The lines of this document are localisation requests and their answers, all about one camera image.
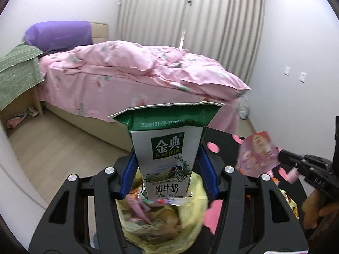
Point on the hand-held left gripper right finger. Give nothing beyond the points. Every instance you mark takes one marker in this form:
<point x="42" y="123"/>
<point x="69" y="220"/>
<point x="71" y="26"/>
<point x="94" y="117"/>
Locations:
<point x="208" y="174"/>

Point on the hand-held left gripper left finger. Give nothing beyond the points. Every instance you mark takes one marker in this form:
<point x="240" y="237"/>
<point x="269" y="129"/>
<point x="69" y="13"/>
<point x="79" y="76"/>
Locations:
<point x="129" y="174"/>

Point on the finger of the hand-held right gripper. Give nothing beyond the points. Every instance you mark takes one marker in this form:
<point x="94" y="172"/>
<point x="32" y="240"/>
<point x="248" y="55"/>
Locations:
<point x="291" y="158"/>

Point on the pink snack packet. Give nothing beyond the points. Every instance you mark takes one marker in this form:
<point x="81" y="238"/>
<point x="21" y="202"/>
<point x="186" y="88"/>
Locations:
<point x="255" y="153"/>

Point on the yellow snack packet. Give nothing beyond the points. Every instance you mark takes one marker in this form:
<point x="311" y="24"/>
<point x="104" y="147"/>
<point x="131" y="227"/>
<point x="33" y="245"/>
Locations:
<point x="290" y="203"/>

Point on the green white milk carton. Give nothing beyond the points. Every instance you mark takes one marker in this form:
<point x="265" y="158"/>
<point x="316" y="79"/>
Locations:
<point x="164" y="148"/>

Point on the bin with yellow plastic bag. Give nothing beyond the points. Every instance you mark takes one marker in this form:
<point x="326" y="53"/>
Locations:
<point x="185" y="227"/>

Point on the person's right hand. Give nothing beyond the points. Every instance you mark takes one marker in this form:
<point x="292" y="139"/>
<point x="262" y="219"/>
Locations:
<point x="315" y="211"/>

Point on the black pink printed tablecloth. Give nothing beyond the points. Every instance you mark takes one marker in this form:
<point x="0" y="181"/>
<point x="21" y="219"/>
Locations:
<point x="230" y="148"/>

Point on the white plastic bag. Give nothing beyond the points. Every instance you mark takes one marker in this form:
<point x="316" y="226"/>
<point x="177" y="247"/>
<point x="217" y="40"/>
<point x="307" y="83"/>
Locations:
<point x="243" y="109"/>

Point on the pink floral bedsheet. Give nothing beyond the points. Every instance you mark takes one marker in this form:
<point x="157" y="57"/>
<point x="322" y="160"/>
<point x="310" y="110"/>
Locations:
<point x="106" y="98"/>

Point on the white sneaker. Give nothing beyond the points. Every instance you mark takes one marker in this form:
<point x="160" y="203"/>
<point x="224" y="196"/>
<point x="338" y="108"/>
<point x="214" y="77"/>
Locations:
<point x="32" y="111"/>

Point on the pink floral duvet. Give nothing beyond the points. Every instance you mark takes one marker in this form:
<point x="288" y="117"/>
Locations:
<point x="148" y="58"/>

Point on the wooden nightstand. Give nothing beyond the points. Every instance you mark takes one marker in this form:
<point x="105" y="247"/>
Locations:
<point x="33" y="100"/>

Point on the white curtain wand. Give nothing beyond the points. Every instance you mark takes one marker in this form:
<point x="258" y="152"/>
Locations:
<point x="182" y="38"/>

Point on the green checked cloth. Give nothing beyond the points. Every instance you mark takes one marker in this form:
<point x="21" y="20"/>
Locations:
<point x="18" y="71"/>

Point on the grey striped curtain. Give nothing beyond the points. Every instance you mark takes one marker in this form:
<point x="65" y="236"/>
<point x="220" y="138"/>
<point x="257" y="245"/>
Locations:
<point x="212" y="18"/>

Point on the purple pillow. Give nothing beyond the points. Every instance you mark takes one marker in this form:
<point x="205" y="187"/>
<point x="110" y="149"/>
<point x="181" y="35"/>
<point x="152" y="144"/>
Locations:
<point x="58" y="35"/>

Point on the white wall socket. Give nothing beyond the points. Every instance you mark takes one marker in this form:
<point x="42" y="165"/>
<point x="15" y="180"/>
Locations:
<point x="302" y="77"/>

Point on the white wall switch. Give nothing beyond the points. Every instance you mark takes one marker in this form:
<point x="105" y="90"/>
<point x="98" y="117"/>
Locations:
<point x="286" y="70"/>

